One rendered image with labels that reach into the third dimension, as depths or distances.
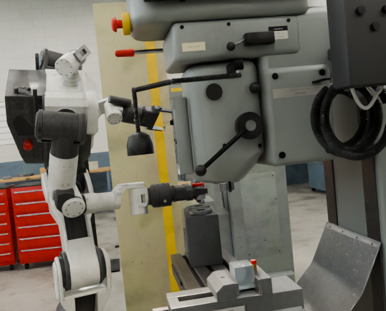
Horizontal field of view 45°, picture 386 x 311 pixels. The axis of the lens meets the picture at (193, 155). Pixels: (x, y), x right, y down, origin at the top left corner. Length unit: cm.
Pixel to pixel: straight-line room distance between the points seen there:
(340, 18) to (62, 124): 85
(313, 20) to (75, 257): 112
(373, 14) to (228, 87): 39
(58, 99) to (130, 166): 148
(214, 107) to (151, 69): 185
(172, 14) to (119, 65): 186
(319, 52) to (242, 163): 36
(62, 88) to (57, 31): 894
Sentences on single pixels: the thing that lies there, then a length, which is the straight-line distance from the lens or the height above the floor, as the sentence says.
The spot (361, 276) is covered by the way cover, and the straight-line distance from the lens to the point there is 139.
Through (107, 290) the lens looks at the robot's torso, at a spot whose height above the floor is 90.
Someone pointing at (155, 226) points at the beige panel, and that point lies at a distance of 307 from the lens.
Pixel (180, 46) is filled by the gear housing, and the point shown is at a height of 167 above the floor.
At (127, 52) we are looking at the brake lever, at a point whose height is 170.
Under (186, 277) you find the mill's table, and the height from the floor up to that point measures 95.
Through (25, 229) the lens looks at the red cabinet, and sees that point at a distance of 600.
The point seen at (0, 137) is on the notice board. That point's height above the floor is 172.
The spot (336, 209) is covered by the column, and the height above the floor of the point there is 116.
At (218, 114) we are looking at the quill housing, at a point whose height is 149.
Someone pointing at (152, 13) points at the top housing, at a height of 175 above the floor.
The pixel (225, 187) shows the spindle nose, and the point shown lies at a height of 129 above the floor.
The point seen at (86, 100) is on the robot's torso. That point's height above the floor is 159.
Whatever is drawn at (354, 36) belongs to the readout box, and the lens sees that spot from 107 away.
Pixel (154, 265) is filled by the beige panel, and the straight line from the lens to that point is 313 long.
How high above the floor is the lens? 146
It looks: 3 degrees down
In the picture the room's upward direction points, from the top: 6 degrees counter-clockwise
